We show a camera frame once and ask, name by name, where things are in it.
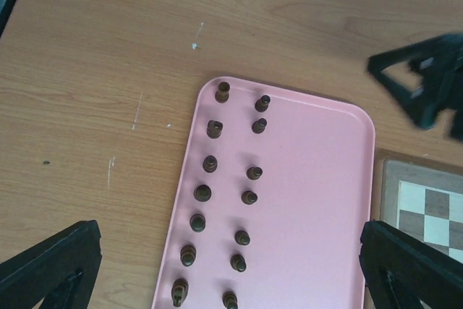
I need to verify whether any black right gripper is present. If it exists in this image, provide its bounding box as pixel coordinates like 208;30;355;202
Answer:
367;32;462;139

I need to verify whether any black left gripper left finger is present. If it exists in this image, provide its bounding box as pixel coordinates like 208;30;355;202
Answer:
1;220;102;308

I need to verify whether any dark pawn chess piece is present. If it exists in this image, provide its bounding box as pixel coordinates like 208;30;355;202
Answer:
255;95;271;113
234;230;250;246
241;190;258;205
246;166;263;180
251;118;267;134
230;253;247;273
222;291;238;309

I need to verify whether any pink plastic tray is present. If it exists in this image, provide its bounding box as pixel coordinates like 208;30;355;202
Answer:
153;77;375;308

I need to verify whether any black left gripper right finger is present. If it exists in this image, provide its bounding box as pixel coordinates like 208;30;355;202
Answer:
359;221;462;308

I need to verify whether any wooden chess board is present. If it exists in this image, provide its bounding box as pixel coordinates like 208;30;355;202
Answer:
371;149;462;263

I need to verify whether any dark king chess piece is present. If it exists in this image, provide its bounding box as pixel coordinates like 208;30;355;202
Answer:
190;213;206;232

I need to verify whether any dark rook chess piece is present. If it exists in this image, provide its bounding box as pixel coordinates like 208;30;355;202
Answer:
215;81;230;103

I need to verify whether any dark knight chess piece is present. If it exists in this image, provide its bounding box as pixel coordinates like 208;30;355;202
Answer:
207;120;224;139
171;278;189;308

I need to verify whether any dark queen chess piece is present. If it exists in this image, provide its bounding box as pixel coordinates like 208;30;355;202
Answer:
193;184;212;203

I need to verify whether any dark bishop chess piece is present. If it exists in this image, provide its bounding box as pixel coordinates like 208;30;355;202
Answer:
180;244;196;267
203;155;218;173

